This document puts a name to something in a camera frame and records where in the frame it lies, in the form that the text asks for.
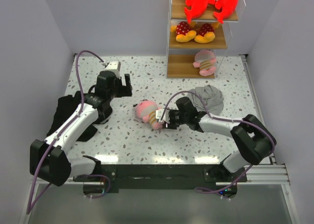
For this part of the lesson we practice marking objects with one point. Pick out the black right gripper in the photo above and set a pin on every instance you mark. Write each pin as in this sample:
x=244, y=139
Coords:
x=170, y=125

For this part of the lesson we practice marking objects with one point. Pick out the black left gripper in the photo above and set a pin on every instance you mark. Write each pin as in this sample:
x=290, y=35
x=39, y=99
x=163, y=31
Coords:
x=125, y=90

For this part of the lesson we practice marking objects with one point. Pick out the pink plush striped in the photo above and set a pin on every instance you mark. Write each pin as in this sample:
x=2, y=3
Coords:
x=205, y=61

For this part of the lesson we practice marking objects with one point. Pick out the yellow plush polka dot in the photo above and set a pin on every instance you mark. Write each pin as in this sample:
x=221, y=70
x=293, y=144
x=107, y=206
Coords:
x=184, y=31
x=206, y=32

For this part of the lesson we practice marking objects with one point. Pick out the red shark plush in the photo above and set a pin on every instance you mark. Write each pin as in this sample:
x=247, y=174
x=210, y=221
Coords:
x=226, y=7
x=197, y=8

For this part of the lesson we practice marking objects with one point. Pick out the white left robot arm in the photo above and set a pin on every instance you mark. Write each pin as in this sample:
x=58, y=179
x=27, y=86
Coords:
x=48, y=158

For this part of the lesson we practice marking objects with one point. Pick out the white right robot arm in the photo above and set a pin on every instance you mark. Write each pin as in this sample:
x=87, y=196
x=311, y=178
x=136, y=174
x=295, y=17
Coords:
x=254, y=142

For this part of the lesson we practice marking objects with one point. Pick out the grey cloth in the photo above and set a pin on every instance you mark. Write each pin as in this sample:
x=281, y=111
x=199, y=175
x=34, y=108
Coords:
x=211, y=96

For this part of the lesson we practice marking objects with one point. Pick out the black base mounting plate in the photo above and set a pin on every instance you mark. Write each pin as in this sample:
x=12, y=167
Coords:
x=167, y=177

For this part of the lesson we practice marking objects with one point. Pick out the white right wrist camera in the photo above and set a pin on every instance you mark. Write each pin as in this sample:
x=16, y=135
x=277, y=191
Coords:
x=162, y=115

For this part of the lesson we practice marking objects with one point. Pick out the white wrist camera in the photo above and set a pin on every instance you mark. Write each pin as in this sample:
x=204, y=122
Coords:
x=162, y=115
x=113, y=66

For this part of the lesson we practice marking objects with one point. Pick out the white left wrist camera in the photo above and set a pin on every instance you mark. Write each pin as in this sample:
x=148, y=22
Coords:
x=113, y=66

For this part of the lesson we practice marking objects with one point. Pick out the white wire wooden shelf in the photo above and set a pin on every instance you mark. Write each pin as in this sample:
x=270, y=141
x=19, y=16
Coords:
x=180, y=56

